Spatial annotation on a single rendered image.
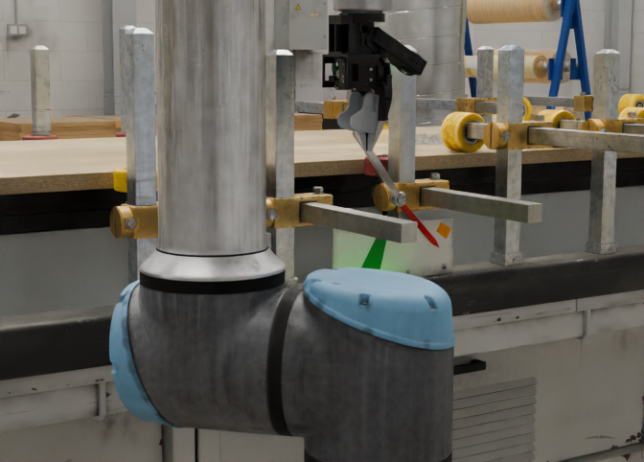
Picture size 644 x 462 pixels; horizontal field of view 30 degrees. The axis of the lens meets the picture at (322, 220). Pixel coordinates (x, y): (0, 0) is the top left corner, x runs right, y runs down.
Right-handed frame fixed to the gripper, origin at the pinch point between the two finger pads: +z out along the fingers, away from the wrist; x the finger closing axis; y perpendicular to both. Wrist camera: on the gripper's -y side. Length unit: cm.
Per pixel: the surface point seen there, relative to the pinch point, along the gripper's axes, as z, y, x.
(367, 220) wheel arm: 11.5, 4.5, 5.3
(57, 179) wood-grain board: 7, 40, -32
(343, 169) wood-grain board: 7.5, -15.8, -31.1
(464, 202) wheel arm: 11.1, -20.6, -1.8
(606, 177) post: 10, -67, -14
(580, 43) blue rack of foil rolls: -22, -542, -493
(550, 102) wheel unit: 2, -173, -140
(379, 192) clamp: 10.3, -13.8, -16.8
